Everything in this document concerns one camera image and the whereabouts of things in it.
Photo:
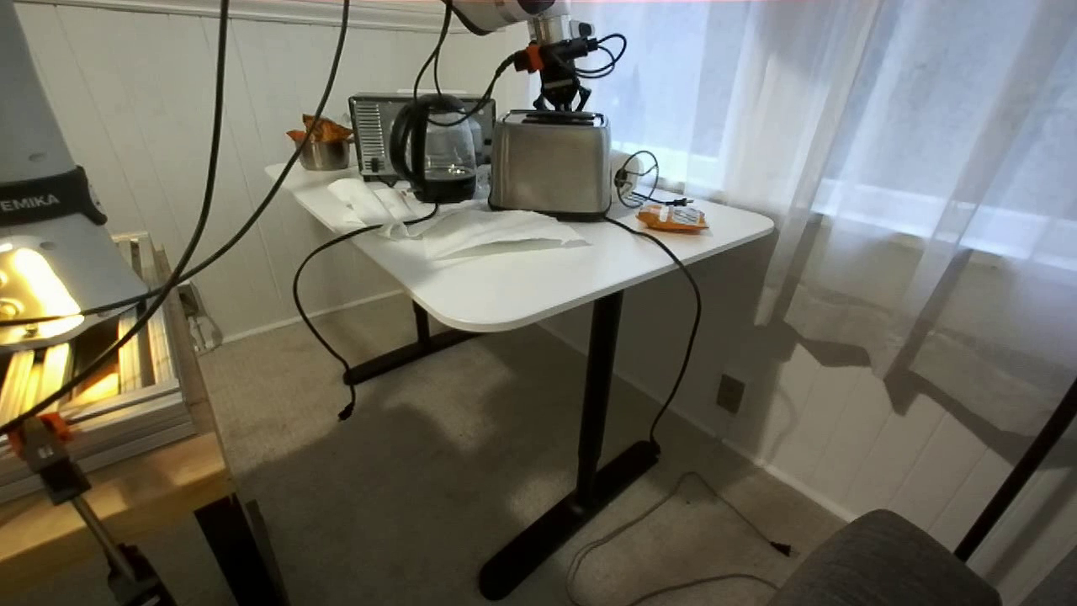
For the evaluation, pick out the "grey fabric chair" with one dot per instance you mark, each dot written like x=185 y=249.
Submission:
x=888 y=567

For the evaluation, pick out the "orange snack packets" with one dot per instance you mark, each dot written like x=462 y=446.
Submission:
x=324 y=125

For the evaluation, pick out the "metal bowl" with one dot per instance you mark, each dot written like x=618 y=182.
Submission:
x=324 y=155

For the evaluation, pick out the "brown wall outlet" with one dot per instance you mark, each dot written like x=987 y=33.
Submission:
x=731 y=391

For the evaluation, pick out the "black glass electric kettle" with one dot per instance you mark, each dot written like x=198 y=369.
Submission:
x=438 y=153

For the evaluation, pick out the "black countertop oven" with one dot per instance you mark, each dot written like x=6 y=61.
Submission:
x=373 y=129

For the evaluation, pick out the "white wall outlet with plug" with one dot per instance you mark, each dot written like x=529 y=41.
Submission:
x=198 y=313

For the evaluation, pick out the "dark slanted pole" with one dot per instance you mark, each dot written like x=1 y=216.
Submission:
x=1014 y=473

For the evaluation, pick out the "stainless steel toaster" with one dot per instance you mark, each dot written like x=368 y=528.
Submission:
x=549 y=163

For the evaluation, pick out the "orange white small packet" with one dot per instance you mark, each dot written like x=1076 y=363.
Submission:
x=673 y=216

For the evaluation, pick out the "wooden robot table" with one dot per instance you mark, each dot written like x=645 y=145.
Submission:
x=121 y=490

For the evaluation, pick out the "white cloth towel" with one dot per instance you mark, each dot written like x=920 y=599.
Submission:
x=506 y=232

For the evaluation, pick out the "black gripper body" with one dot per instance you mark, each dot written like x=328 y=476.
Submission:
x=560 y=80

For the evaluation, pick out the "grey white Franka robot arm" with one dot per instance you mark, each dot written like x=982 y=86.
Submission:
x=53 y=223

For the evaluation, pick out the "sheer white curtain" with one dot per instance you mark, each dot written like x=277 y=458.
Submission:
x=898 y=168

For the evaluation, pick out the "orange black clamp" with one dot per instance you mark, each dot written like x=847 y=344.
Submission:
x=41 y=448

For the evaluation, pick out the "black table frame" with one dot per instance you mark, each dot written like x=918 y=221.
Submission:
x=594 y=425

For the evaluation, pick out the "white crumpled towel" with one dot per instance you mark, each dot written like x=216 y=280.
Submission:
x=356 y=203

